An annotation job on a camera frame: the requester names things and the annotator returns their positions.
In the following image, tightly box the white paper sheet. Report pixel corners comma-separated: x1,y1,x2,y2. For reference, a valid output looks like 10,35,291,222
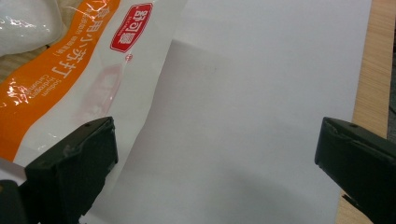
78,0,374,224

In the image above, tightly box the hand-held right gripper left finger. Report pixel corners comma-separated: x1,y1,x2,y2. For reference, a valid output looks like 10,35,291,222
19,116,120,224

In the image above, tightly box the white and orange powder packet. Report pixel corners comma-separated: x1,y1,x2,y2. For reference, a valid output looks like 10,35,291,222
0,0,189,185

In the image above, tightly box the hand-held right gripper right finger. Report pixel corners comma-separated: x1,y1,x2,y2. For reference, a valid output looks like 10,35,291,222
314,117,396,224

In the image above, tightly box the clear plastic bag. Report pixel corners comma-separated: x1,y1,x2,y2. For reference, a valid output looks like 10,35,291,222
0,0,68,57

